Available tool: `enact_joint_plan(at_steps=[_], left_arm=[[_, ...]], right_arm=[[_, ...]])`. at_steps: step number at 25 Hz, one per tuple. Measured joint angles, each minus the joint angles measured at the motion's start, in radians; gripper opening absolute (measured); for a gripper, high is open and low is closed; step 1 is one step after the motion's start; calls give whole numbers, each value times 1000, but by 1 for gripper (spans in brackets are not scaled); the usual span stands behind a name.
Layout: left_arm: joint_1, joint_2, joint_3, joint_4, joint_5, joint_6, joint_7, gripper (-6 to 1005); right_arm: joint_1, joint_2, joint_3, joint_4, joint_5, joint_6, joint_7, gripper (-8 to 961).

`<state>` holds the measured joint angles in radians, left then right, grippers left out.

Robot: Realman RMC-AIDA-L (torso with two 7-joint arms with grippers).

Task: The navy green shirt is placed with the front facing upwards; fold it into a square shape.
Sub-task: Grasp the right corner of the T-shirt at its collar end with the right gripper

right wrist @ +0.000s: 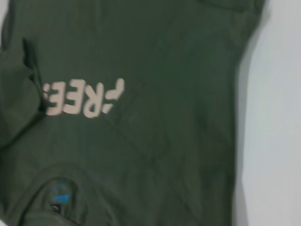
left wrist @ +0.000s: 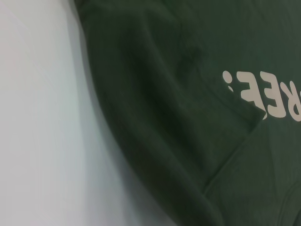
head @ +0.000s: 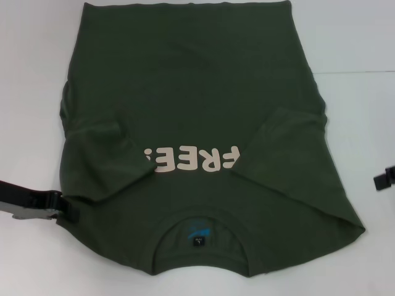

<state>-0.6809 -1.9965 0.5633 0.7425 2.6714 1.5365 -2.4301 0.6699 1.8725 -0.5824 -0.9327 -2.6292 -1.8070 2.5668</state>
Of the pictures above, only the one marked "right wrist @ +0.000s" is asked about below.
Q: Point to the dark green FREE! t-shirt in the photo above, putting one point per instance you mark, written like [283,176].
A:
[152,117]

